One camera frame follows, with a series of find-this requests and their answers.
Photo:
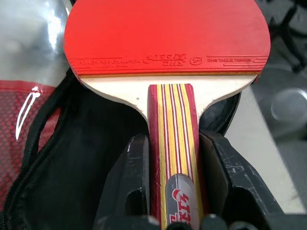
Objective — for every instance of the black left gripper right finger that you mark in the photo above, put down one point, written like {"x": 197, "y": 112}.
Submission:
{"x": 235, "y": 191}

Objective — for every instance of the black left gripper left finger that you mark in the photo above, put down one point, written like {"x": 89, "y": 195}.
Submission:
{"x": 124, "y": 182}

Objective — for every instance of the red round plate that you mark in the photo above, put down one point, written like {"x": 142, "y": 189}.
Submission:
{"x": 72, "y": 155}

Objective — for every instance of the red table tennis paddle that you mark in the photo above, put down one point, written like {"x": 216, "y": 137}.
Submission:
{"x": 168, "y": 36}

